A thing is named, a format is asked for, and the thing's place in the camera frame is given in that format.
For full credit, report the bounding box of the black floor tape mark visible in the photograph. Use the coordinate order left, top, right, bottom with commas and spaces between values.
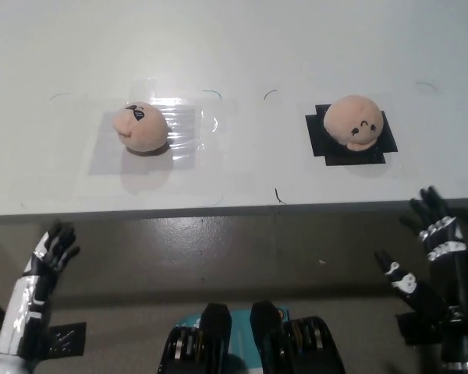
46, 321, 87, 358

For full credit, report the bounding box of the grey tape patch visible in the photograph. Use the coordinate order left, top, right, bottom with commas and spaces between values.
87, 107, 198, 177

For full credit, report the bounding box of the beige dumpling toy smiling face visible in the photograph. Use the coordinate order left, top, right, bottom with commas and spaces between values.
322, 93, 386, 153

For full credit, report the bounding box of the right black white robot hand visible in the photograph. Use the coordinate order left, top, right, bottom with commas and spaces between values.
374, 185, 468, 364

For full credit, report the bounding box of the beige dumpling toy with sunglasses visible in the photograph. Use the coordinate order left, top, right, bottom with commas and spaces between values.
112, 101, 168, 157

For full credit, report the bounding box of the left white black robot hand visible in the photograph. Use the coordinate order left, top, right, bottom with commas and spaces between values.
0, 220, 81, 360

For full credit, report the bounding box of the black teal robot torso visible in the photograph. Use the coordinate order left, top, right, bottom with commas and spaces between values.
155, 299, 346, 374

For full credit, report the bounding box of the black tape patch on table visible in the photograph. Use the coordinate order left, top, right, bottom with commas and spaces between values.
304, 103, 399, 168

